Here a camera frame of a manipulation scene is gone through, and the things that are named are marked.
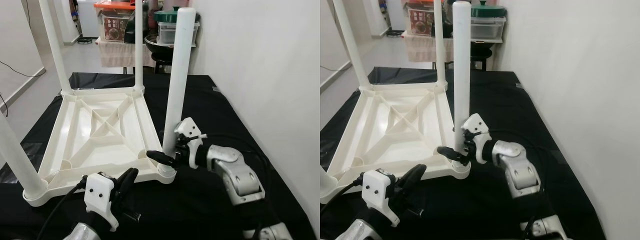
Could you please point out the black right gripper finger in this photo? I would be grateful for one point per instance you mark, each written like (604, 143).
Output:
(161, 158)
(453, 155)

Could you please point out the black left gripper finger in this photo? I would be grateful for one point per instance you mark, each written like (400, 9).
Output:
(411, 175)
(130, 183)
(415, 180)
(127, 177)

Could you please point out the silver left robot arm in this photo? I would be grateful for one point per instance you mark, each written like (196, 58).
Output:
(82, 232)
(357, 230)

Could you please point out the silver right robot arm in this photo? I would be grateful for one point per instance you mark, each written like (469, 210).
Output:
(517, 167)
(235, 170)

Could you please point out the white plastic table top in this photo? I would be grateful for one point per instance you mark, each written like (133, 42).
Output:
(100, 130)
(400, 125)

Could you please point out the clear tape strip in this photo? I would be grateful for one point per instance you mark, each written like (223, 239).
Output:
(215, 89)
(519, 85)

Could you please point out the black stool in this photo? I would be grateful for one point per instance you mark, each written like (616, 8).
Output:
(481, 60)
(160, 62)

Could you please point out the black wok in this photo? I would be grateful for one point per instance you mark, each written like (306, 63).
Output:
(159, 45)
(485, 44)

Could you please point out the beige cloth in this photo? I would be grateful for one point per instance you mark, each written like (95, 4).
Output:
(115, 55)
(420, 49)

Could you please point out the crinkled clear plastic sheet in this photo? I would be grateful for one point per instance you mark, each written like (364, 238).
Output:
(10, 172)

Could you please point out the clear plastic food container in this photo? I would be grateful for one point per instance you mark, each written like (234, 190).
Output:
(489, 29)
(167, 34)

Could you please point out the black round floor object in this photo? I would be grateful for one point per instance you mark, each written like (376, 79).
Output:
(85, 42)
(395, 33)

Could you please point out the dark green lid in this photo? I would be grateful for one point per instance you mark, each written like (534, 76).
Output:
(165, 16)
(489, 10)

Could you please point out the orange-lidded storage box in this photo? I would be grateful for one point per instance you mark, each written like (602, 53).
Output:
(419, 20)
(114, 25)

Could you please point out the white appliance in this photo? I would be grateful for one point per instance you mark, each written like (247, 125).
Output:
(390, 15)
(87, 20)

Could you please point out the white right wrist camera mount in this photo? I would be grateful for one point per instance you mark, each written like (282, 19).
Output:
(190, 127)
(477, 124)

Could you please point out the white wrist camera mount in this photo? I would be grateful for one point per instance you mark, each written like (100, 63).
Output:
(190, 127)
(379, 192)
(99, 195)
(477, 124)

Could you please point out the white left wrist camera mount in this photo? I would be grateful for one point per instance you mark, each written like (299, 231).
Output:
(99, 195)
(379, 192)

